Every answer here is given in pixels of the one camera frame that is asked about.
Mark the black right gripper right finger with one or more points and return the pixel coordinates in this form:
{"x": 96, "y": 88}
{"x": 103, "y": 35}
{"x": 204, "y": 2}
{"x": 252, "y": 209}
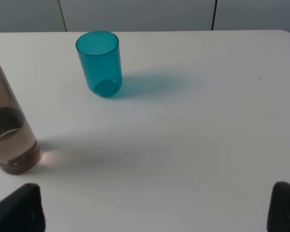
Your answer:
{"x": 279, "y": 210}

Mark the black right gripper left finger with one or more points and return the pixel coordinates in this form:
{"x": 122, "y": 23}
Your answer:
{"x": 22, "y": 210}

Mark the smoky transparent water bottle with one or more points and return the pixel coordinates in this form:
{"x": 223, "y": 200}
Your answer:
{"x": 19, "y": 148}

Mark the teal transparent plastic cup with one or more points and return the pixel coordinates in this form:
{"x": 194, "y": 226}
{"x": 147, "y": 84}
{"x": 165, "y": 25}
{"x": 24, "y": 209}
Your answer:
{"x": 99, "y": 56}

